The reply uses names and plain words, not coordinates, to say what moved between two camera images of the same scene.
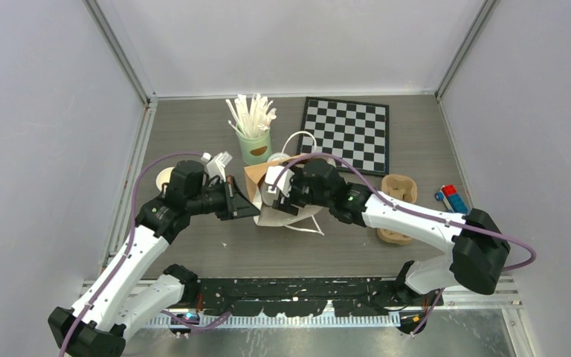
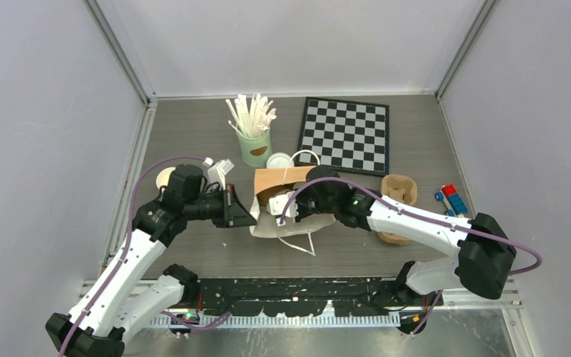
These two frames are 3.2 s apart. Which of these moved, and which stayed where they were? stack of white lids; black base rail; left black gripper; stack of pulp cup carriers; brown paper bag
Moved: left black gripper; brown paper bag
Stayed: stack of pulp cup carriers; stack of white lids; black base rail
